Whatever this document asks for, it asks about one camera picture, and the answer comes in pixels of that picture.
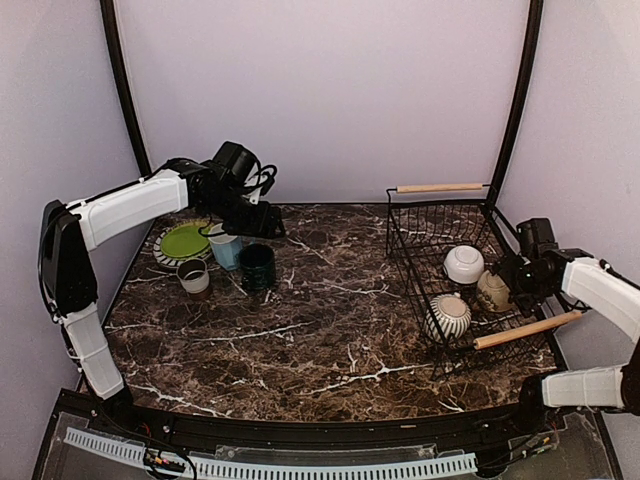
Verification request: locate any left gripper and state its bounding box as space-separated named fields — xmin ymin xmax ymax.
xmin=203 ymin=186 xmax=287 ymax=240

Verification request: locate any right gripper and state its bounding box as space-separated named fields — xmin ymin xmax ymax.
xmin=490 ymin=249 xmax=549 ymax=318

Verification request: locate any light blue mug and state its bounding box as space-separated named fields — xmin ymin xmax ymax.
xmin=207 ymin=224 xmax=243 ymax=271

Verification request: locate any white blue striped plate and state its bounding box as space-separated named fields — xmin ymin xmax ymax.
xmin=152 ymin=219 xmax=214 ymax=271

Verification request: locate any dark green cup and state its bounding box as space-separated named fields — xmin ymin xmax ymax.
xmin=238 ymin=243 xmax=276 ymax=292

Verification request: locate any lime green plastic plate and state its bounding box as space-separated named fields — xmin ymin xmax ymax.
xmin=160 ymin=222 xmax=209 ymax=259

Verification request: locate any brown ceramic cup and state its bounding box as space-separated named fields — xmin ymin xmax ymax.
xmin=177 ymin=259 xmax=211 ymax=300

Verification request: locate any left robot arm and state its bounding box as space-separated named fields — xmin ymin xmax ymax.
xmin=37 ymin=158 xmax=285 ymax=436

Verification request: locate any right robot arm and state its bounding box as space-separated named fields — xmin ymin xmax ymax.
xmin=492 ymin=249 xmax=639 ymax=434

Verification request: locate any beige ceramic bowl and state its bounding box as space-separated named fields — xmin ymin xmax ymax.
xmin=476 ymin=270 xmax=514 ymax=313

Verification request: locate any grey deer pattern plate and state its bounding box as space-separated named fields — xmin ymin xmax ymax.
xmin=144 ymin=217 xmax=214 ymax=274

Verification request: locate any white ceramic bowl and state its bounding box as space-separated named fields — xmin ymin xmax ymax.
xmin=443 ymin=245 xmax=485 ymax=285

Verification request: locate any striped ceramic bowl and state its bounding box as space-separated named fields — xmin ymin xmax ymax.
xmin=426 ymin=293 xmax=472 ymax=344

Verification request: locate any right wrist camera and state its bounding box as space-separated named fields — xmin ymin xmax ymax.
xmin=516 ymin=217 xmax=558 ymax=260

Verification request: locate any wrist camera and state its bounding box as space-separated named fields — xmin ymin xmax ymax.
xmin=516 ymin=217 xmax=558 ymax=260
xmin=208 ymin=141 xmax=278 ymax=205

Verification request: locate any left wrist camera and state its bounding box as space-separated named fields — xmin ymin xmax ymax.
xmin=208 ymin=141 xmax=278 ymax=205

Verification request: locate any front wooden rack handle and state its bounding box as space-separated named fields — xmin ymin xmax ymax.
xmin=473 ymin=311 xmax=583 ymax=350

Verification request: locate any wooden rack handle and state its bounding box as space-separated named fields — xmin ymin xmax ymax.
xmin=395 ymin=183 xmax=486 ymax=194
xmin=473 ymin=311 xmax=583 ymax=350

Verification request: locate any black wire dish rack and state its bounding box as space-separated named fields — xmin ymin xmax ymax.
xmin=386 ymin=188 xmax=566 ymax=380

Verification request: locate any rear wooden rack handle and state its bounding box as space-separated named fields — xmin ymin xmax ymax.
xmin=395 ymin=183 xmax=486 ymax=194

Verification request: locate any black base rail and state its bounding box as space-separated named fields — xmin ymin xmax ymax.
xmin=46 ymin=389 xmax=603 ymax=452

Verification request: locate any white slotted cable duct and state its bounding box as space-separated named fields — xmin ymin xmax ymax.
xmin=63 ymin=427 xmax=478 ymax=479

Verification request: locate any left black frame post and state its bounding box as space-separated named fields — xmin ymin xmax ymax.
xmin=99 ymin=0 xmax=151 ymax=176

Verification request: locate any black frame post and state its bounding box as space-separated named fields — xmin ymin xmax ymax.
xmin=486 ymin=0 xmax=544 ymax=205
xmin=99 ymin=0 xmax=151 ymax=176

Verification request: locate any right black frame post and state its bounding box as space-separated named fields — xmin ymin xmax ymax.
xmin=486 ymin=0 xmax=544 ymax=205

